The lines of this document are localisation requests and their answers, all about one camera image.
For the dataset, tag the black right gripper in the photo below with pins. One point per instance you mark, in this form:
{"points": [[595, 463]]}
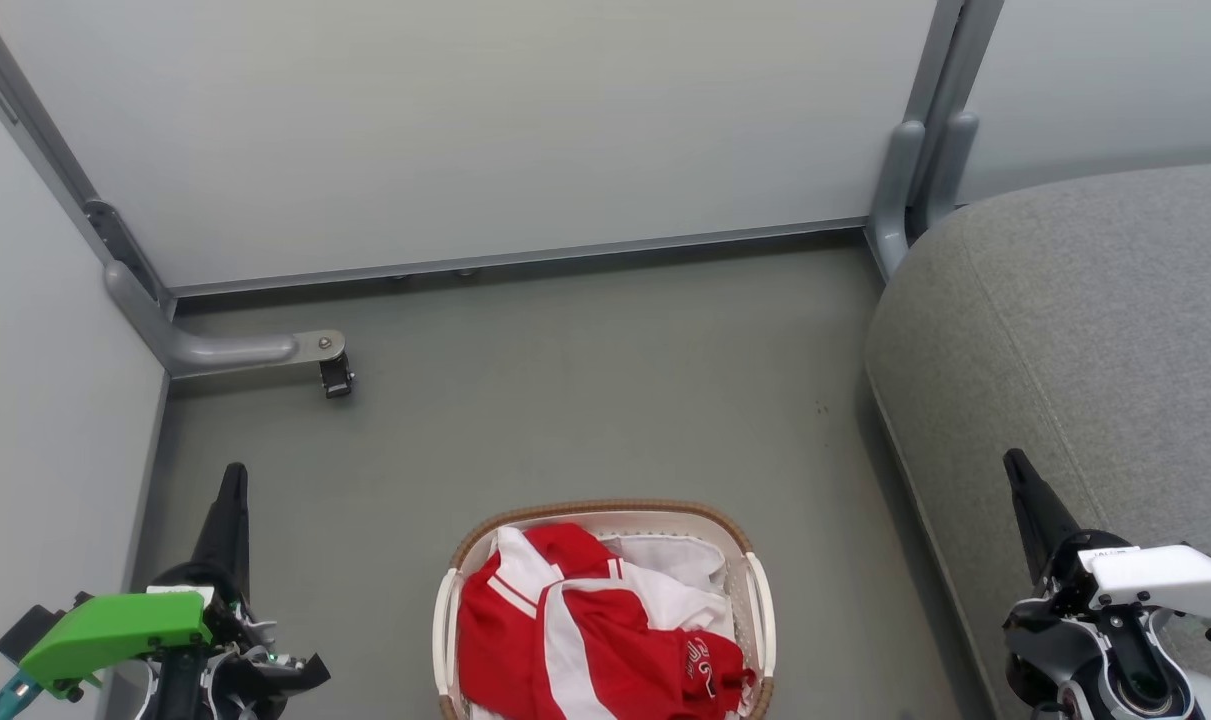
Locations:
{"points": [[1065, 590]]}

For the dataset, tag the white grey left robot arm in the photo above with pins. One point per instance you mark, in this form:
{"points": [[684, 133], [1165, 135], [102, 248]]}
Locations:
{"points": [[180, 700]]}

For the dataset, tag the grey partition corner post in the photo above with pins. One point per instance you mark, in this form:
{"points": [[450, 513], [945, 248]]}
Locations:
{"points": [[35, 130]]}

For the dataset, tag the black caster wheel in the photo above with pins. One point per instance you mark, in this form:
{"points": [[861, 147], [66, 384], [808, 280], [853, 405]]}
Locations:
{"points": [[337, 378]]}

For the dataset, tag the grey partition foot leg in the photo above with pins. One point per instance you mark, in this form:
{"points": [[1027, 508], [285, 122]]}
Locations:
{"points": [[225, 350]]}

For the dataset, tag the red and white jersey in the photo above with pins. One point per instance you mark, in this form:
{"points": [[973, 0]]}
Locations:
{"points": [[605, 660]]}

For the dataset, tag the grey partition bottom rail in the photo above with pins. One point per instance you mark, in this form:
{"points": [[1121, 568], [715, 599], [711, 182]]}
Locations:
{"points": [[515, 258]]}

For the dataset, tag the grey double partition post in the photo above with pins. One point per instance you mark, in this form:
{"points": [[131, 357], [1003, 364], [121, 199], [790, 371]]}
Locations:
{"points": [[950, 60]]}

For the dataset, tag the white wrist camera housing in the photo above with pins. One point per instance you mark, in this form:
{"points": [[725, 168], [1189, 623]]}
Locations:
{"points": [[1165, 575]]}

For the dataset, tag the grey fabric sofa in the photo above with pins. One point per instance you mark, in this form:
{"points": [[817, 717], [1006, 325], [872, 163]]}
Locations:
{"points": [[1065, 330]]}

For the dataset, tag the white laundry basket brown rim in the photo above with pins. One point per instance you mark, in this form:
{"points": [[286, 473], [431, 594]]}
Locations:
{"points": [[755, 610]]}

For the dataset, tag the white garment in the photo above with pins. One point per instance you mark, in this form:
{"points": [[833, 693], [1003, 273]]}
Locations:
{"points": [[680, 570]]}

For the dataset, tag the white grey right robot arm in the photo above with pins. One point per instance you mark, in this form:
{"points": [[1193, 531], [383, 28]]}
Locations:
{"points": [[1145, 690]]}

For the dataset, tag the green wrist camera housing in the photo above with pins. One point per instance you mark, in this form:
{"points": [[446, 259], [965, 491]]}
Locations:
{"points": [[115, 630]]}

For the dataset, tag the grey rounded partition leg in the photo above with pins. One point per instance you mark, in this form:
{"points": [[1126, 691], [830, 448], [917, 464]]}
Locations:
{"points": [[950, 160], [895, 190]]}

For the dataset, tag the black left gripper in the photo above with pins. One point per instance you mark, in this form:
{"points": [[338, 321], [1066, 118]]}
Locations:
{"points": [[245, 640]]}

